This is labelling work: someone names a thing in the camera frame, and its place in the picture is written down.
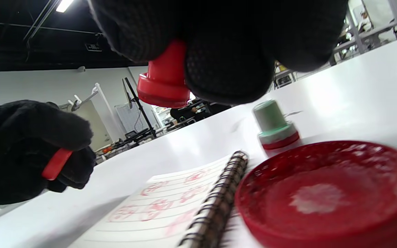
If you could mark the person's left hand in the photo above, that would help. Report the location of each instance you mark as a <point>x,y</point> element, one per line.
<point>16,148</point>

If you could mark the person's right hand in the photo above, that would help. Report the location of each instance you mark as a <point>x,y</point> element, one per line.
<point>233,41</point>

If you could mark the red round stamp cap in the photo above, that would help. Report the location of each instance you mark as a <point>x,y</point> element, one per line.
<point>56,164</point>

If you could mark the red reward stamp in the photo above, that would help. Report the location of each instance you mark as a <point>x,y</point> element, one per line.
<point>164,86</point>

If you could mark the green reward stamp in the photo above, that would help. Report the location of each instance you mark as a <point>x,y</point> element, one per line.
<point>274,127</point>

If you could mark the white lined spiral notebook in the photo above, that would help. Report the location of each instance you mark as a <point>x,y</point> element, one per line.
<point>171,206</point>

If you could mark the red ink pad lid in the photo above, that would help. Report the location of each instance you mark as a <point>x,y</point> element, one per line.
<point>326,196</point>

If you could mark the black tripod stand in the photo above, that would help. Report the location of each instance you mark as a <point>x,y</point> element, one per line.
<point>140,106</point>

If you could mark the ceiling light strip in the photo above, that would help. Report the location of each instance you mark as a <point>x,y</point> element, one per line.
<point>64,5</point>

